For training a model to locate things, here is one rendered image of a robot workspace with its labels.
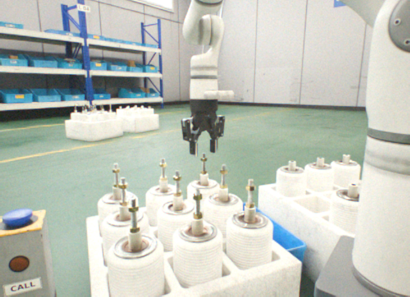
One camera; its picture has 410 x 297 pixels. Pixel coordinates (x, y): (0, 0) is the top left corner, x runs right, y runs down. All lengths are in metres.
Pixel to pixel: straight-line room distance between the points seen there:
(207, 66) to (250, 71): 6.85
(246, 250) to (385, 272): 0.28
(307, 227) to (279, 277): 0.26
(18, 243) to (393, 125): 0.51
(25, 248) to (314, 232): 0.65
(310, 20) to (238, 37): 1.81
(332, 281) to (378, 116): 0.20
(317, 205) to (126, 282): 0.66
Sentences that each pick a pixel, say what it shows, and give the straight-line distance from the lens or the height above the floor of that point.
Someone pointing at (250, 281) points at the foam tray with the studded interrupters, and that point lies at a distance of 0.58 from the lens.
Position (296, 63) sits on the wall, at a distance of 7.08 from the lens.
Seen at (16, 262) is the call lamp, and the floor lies 0.27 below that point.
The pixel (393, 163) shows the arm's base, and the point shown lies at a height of 0.45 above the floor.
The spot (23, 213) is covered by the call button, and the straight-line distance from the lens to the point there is 0.54.
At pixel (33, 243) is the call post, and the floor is 0.29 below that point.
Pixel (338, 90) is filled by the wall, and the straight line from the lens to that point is 6.80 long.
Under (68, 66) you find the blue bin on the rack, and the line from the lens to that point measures 5.42.
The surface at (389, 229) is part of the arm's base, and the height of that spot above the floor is 0.38.
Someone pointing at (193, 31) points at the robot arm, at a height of 0.65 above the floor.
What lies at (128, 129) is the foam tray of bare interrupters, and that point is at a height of 0.03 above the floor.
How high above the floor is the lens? 0.53
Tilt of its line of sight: 12 degrees down
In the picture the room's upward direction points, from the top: straight up
